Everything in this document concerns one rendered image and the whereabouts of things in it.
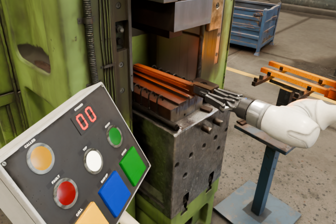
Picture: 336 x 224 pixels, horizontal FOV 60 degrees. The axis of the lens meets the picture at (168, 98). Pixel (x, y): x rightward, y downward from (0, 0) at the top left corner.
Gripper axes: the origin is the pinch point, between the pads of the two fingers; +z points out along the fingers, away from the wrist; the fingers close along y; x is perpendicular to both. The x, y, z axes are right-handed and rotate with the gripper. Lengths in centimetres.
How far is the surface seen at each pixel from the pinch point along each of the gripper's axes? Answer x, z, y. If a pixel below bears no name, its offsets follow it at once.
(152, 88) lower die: -4.8, 20.8, -6.0
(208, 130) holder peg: -15.8, -4.5, 0.0
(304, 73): -7, -15, 67
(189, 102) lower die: -6.6, 4.8, -1.5
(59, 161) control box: 10, -11, -63
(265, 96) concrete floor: -104, 59, 215
